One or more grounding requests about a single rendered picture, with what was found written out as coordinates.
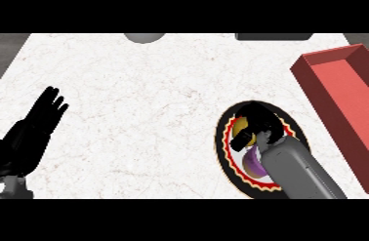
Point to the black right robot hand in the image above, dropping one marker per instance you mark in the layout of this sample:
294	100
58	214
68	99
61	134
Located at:
262	121

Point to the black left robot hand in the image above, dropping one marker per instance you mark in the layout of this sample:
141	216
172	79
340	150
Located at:
33	134

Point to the yellow lemon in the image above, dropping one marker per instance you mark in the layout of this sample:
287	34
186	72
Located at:
239	128

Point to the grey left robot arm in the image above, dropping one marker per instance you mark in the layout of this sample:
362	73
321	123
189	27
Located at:
14	188

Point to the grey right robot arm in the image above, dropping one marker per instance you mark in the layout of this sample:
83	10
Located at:
297	173

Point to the black red patterned plate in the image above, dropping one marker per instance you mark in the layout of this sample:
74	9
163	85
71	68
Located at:
228	153

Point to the red cardboard box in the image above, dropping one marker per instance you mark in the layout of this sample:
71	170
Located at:
343	101

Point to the dark grey flat object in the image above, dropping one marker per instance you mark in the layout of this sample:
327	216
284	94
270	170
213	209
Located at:
273	36

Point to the grey round object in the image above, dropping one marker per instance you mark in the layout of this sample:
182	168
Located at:
144	37

